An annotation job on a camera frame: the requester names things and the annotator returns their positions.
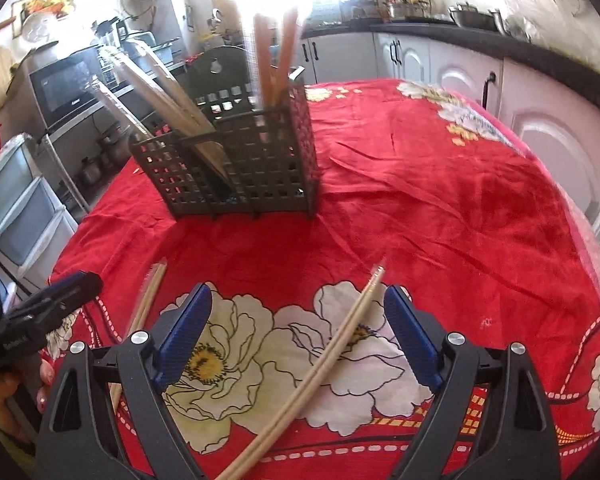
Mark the plastic drawer unit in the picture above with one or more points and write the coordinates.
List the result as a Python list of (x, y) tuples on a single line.
[(20, 195)]

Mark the fruit wall picture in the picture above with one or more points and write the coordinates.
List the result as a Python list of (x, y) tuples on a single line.
[(45, 7)]

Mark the person's left hand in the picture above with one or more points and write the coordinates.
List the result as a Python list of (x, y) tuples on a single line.
[(10, 400)]

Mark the grey plastic utensil basket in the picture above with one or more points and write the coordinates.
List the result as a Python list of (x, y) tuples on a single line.
[(270, 160)]

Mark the clear plastic bag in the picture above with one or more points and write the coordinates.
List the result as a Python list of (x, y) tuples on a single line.
[(40, 27)]

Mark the steel basin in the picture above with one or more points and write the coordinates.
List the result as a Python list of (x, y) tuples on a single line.
[(475, 17)]

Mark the black microwave oven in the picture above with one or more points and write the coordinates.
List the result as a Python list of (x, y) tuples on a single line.
[(65, 87)]

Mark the metal microwave stand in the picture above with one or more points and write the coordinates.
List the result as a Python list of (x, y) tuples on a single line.
[(62, 160)]

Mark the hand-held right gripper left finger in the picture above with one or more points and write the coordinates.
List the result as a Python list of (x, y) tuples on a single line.
[(182, 340)]

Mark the wooden chopsticks pair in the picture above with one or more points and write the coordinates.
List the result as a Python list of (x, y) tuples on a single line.
[(150, 87), (125, 110), (147, 300), (330, 355)]

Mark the dark cooking pot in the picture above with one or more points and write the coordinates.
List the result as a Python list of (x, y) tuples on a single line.
[(90, 172), (112, 140)]

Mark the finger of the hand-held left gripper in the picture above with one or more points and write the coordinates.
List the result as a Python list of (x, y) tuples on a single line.
[(70, 290)]

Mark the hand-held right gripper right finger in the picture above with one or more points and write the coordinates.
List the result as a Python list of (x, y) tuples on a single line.
[(412, 340)]

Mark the black kettle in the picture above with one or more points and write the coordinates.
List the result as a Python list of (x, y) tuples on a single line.
[(111, 32)]

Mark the red floral blanket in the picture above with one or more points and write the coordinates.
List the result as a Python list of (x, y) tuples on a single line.
[(430, 210)]

